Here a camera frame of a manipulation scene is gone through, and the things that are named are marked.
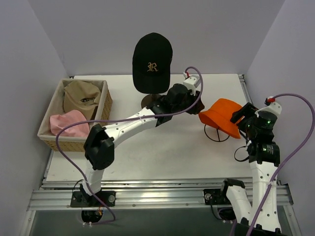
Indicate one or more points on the black baseball cap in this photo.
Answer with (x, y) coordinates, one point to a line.
(151, 64)

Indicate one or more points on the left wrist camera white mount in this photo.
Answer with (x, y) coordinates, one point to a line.
(191, 81)

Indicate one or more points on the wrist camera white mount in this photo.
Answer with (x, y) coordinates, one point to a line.
(191, 81)
(272, 106)

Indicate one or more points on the orange cap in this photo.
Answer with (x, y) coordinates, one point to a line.
(218, 116)

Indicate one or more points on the beige cap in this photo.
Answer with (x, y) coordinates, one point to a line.
(81, 96)

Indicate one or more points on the dark wooden mannequin stand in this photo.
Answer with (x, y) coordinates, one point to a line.
(151, 100)

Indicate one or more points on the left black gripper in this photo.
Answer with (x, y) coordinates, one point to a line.
(195, 103)

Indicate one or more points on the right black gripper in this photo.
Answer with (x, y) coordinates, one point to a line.
(241, 116)

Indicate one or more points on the pink cap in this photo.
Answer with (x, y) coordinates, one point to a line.
(58, 122)

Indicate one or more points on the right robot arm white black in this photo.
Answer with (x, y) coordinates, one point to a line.
(258, 217)

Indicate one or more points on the wicker basket with liner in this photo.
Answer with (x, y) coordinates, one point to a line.
(101, 112)

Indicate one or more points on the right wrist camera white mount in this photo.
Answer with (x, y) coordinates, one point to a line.
(272, 106)

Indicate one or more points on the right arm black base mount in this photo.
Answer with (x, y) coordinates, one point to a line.
(214, 197)

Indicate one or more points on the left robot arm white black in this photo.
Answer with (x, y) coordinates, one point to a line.
(101, 142)

